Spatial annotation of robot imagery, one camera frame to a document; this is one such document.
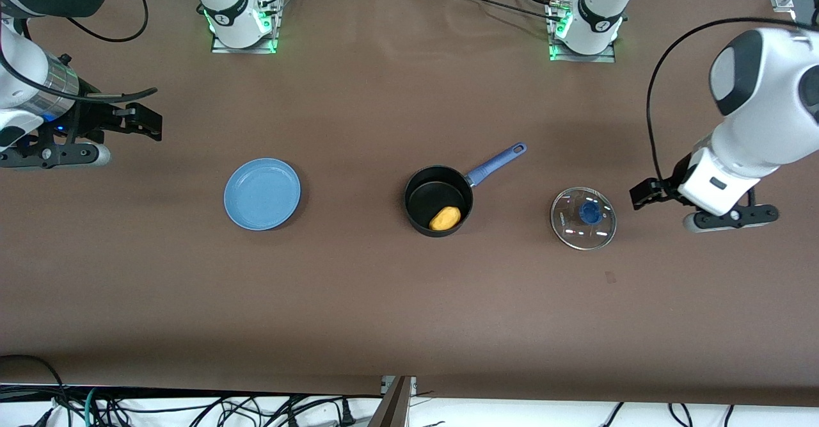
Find glass lid with blue knob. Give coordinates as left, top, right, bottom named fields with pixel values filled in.
left=550, top=186, right=617, bottom=251

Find yellow potato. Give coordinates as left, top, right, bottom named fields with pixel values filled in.
left=428, top=205, right=463, bottom=232

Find blue round plate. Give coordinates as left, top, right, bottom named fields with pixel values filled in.
left=223, top=157, right=302, bottom=232

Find brown table cover sheet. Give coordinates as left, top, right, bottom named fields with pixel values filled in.
left=0, top=0, right=819, bottom=407

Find brown table leg beam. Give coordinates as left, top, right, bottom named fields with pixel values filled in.
left=367, top=376, right=414, bottom=427

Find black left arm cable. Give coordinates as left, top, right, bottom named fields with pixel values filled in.
left=646, top=16, right=819, bottom=189

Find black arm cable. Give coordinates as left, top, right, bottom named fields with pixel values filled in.
left=0, top=0, right=159, bottom=105
left=646, top=16, right=819, bottom=189

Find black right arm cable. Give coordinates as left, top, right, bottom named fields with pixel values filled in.
left=0, top=0, right=159, bottom=105

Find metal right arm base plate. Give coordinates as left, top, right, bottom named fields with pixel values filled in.
left=211, top=0, right=280, bottom=55

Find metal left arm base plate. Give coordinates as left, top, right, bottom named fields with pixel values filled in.
left=548, top=0, right=617, bottom=63

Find black pot with blue handle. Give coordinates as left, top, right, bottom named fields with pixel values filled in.
left=403, top=142, right=528, bottom=238

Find long black table cable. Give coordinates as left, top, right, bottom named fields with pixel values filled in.
left=438, top=0, right=565, bottom=22

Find black looped floor cable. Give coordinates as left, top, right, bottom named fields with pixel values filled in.
left=0, top=354, right=72, bottom=427

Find teal floor cable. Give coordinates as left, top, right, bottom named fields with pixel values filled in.
left=82, top=387, right=100, bottom=427

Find tangled black floor cables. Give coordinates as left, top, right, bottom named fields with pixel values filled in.
left=19, top=392, right=385, bottom=427

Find white metal edge bracket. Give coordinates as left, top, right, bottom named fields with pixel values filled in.
left=380, top=376, right=418, bottom=397

